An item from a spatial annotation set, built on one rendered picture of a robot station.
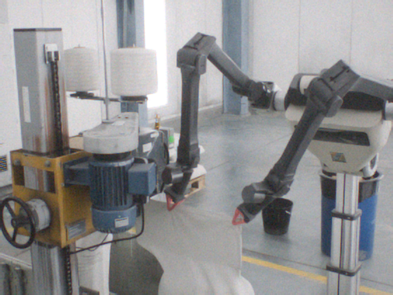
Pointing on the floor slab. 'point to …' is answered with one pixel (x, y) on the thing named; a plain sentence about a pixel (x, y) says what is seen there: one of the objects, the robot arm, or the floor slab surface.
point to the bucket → (277, 216)
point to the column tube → (43, 146)
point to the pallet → (196, 184)
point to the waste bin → (368, 187)
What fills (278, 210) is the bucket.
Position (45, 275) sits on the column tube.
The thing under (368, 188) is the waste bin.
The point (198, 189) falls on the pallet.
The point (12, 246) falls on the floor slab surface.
